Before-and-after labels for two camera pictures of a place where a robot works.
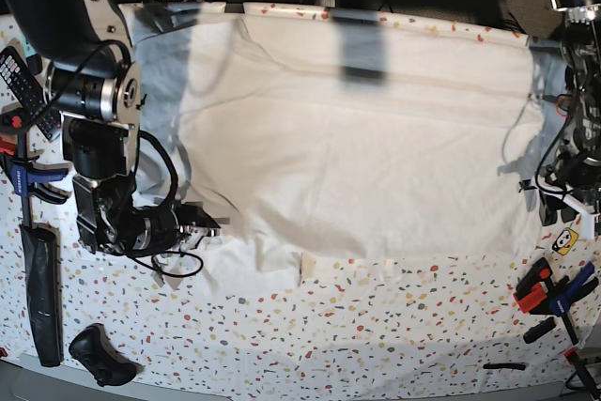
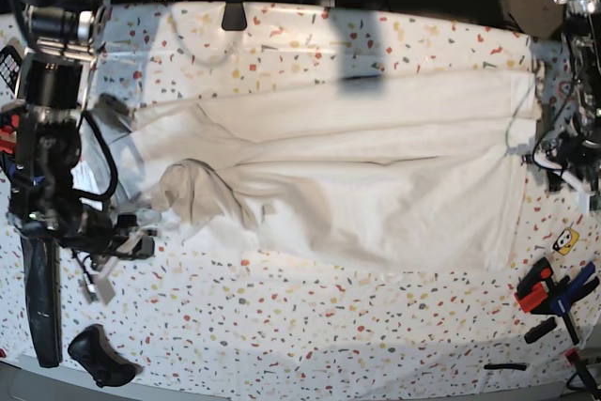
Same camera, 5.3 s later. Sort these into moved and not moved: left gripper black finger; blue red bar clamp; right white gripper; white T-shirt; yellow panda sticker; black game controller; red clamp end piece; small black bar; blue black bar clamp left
Moved: right white gripper; white T-shirt; left gripper black finger
Not moved: blue red bar clamp; black game controller; red clamp end piece; yellow panda sticker; blue black bar clamp left; small black bar
